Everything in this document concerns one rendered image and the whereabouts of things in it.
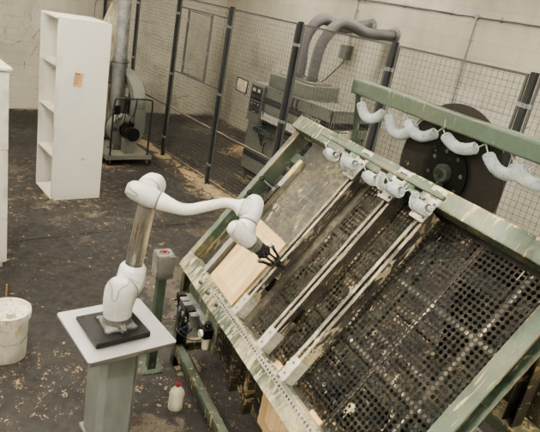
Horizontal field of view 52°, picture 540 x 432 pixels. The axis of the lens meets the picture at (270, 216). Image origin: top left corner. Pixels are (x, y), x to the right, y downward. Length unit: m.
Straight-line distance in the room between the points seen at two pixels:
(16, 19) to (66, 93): 4.45
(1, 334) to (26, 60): 7.56
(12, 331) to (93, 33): 3.63
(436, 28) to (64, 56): 5.02
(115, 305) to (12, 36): 8.30
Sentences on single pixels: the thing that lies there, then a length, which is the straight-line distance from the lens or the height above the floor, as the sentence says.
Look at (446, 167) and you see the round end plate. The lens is 3.30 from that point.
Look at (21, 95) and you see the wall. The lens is 11.18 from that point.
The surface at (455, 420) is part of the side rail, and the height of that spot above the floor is 1.27.
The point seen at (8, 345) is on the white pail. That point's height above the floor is 0.17.
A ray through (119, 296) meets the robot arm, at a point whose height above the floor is 0.99.
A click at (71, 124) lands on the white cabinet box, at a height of 0.91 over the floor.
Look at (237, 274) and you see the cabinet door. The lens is 3.43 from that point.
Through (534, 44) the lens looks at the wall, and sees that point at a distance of 7.80.
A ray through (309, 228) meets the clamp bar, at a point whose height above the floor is 1.44.
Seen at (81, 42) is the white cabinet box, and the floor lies 1.82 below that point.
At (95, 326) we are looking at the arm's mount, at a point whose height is 0.77.
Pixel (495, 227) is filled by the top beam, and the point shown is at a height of 1.87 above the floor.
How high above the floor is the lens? 2.57
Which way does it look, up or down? 21 degrees down
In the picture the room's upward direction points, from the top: 11 degrees clockwise
